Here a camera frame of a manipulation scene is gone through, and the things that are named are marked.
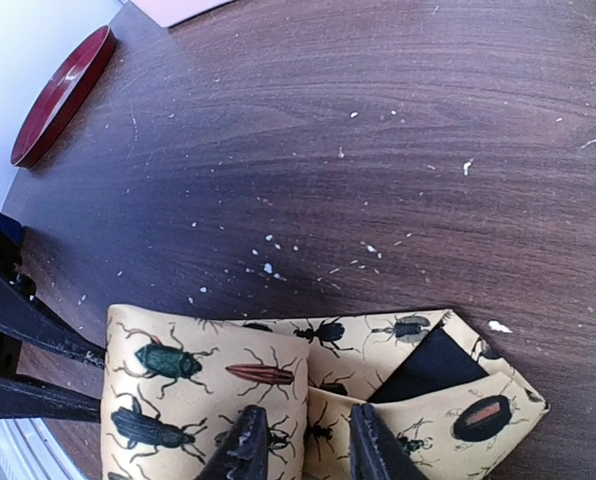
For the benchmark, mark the pink divided organizer box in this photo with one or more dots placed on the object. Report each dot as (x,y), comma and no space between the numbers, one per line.
(168,13)

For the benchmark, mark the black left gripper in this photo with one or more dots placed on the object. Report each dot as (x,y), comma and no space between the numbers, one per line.
(26,318)

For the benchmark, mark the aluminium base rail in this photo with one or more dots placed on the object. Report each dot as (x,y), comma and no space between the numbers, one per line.
(28,450)

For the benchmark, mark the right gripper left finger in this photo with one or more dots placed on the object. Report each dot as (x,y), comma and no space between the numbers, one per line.
(243,453)

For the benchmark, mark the leopard print tie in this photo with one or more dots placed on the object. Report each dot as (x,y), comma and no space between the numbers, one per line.
(174,386)

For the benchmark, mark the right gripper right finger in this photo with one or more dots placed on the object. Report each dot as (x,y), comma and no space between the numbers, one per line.
(374,452)

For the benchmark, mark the red round plate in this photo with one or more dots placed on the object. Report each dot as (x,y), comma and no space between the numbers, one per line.
(62,96)

